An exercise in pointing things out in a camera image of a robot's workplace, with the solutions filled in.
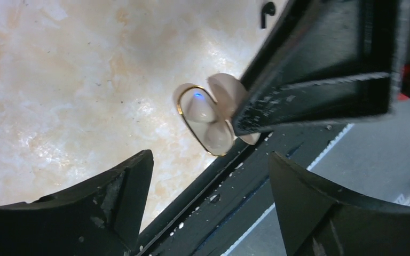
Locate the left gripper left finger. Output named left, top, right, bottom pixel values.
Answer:
left=0, top=150, right=154, bottom=255

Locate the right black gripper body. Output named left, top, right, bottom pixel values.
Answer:
left=232, top=1, right=410, bottom=135

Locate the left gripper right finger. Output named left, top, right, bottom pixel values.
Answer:
left=269, top=152, right=410, bottom=255

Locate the beige earbud charging case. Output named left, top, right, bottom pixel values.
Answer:
left=174, top=73, right=261, bottom=156

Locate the white earbud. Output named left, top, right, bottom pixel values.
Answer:
left=185, top=93, right=217, bottom=123
left=204, top=122, right=233, bottom=155

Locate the black earbud front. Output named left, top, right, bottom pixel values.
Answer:
left=261, top=2, right=276, bottom=29

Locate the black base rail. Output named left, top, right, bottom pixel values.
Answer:
left=136, top=124, right=351, bottom=255

